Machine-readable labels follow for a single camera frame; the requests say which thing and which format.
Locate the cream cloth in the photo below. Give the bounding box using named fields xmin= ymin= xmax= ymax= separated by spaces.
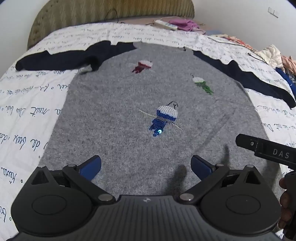
xmin=254 ymin=45 xmax=287 ymax=67

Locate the pink cloth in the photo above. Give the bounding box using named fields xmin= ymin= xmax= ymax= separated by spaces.
xmin=281 ymin=56 xmax=296 ymax=75

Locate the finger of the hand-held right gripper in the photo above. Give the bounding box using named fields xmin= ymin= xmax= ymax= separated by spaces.
xmin=236 ymin=134 xmax=260 ymax=153

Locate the white script-printed bed sheet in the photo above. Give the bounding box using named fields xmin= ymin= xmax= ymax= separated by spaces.
xmin=0 ymin=22 xmax=296 ymax=241

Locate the olive upholstered headboard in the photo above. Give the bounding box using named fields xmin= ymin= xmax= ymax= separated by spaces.
xmin=27 ymin=0 xmax=195 ymax=50

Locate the grey sweater with navy sleeves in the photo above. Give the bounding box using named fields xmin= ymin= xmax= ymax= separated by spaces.
xmin=15 ymin=40 xmax=296 ymax=202

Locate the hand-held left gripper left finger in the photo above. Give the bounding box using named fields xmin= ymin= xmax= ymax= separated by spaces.
xmin=30 ymin=155 xmax=116 ymax=206

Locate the purple cloth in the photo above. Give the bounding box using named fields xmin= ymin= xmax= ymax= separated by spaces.
xmin=169 ymin=19 xmax=205 ymax=33

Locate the thin black cable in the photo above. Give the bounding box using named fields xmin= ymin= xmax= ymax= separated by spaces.
xmin=208 ymin=35 xmax=266 ymax=62

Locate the blue cloth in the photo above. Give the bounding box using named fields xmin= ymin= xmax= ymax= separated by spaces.
xmin=275 ymin=67 xmax=296 ymax=98

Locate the person's right hand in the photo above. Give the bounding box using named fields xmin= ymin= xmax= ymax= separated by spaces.
xmin=278 ymin=177 xmax=292 ymax=230

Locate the white power strip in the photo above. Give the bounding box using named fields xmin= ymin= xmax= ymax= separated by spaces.
xmin=154 ymin=20 xmax=178 ymax=30

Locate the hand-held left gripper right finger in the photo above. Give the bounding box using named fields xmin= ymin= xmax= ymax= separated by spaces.
xmin=178 ymin=154 xmax=264 ymax=205

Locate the black cable at headboard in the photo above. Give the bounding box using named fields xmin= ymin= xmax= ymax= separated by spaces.
xmin=103 ymin=9 xmax=119 ymax=24

